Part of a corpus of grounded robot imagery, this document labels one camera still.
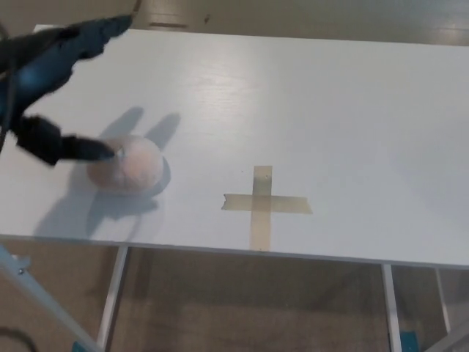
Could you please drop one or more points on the white table leg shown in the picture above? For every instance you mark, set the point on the white table leg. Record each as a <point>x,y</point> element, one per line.
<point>390,308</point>
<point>113,297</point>
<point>442,304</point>

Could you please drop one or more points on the horizontal beige tape strip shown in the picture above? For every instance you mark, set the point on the horizontal beige tape strip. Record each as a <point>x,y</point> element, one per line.
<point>293,205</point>

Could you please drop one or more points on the grey-blue metal stand frame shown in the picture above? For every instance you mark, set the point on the grey-blue metal stand frame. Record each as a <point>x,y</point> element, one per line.
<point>36,293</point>

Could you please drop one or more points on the small blue floor marker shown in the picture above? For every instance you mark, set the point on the small blue floor marker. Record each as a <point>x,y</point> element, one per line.
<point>409,341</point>

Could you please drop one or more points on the pink dumpling toy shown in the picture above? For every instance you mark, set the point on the pink dumpling toy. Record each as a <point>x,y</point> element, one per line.
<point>139,172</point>

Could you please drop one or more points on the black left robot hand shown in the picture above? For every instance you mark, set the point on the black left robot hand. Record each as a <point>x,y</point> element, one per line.
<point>36,73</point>

